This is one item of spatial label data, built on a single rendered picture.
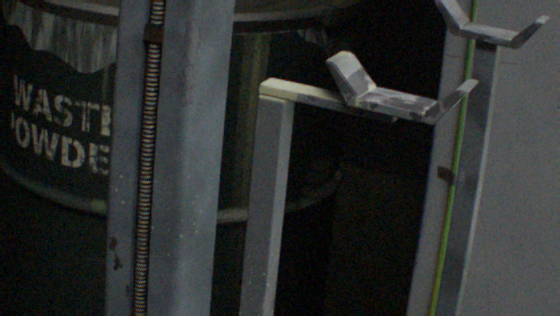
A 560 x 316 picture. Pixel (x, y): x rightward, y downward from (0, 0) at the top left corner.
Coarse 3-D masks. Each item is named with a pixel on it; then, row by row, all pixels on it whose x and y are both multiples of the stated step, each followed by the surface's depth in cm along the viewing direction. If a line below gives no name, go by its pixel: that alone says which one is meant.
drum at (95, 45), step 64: (64, 0) 172; (64, 64) 176; (256, 64) 175; (320, 64) 183; (0, 128) 196; (64, 128) 179; (320, 128) 188; (0, 192) 198; (64, 192) 182; (320, 192) 193; (0, 256) 203; (64, 256) 185; (320, 256) 200
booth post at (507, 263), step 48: (480, 0) 123; (528, 0) 121; (528, 48) 122; (528, 96) 124; (432, 144) 129; (528, 144) 125; (432, 192) 131; (528, 192) 126; (432, 240) 132; (480, 240) 130; (528, 240) 128; (432, 288) 134; (480, 288) 132; (528, 288) 129
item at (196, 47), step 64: (128, 0) 81; (192, 0) 79; (128, 64) 82; (192, 64) 80; (128, 128) 83; (192, 128) 82; (128, 192) 85; (192, 192) 84; (128, 256) 86; (192, 256) 87
